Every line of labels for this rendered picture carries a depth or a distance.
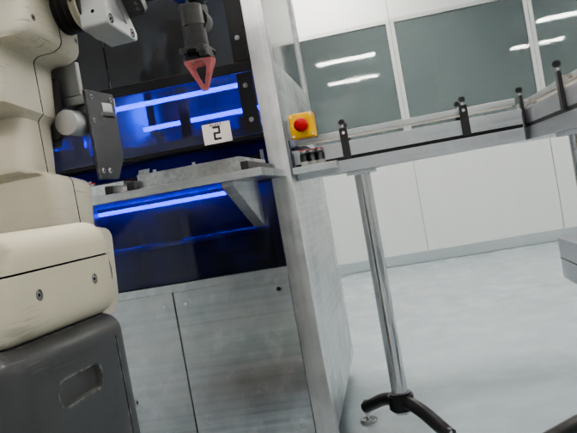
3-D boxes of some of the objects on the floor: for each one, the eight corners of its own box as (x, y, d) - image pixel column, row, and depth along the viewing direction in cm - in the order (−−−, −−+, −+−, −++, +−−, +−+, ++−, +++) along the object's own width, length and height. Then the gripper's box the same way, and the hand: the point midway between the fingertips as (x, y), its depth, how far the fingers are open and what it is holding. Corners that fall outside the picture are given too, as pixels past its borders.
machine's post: (324, 459, 215) (202, -235, 210) (343, 456, 214) (221, -241, 209) (322, 467, 208) (196, -248, 203) (342, 465, 208) (215, -254, 202)
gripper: (185, 33, 175) (197, 95, 175) (173, 25, 165) (185, 91, 165) (212, 27, 174) (224, 89, 174) (200, 18, 164) (213, 85, 164)
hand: (204, 87), depth 170 cm, fingers closed
